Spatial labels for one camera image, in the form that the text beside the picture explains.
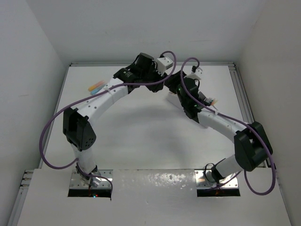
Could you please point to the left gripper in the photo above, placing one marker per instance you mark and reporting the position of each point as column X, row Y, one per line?
column 154, row 87

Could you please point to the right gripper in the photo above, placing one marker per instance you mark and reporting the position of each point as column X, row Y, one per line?
column 172, row 80

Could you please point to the pink highlighter yellow-orange cap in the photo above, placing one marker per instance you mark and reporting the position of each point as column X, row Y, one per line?
column 96, row 85

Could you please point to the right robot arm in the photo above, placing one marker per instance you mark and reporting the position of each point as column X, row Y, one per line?
column 250, row 141

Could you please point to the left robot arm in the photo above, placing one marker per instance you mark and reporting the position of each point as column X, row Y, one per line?
column 78, row 122

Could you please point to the white divided organizer left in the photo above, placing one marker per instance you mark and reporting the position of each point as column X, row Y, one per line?
column 173, row 99

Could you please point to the blue highlighter clear body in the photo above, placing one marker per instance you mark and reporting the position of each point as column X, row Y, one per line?
column 95, row 91

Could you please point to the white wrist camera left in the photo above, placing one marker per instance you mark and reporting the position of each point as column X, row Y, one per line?
column 163, row 64

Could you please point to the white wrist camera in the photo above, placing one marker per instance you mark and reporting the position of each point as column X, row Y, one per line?
column 163, row 64
column 196, row 75

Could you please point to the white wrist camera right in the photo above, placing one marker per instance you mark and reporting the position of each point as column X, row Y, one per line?
column 196, row 75

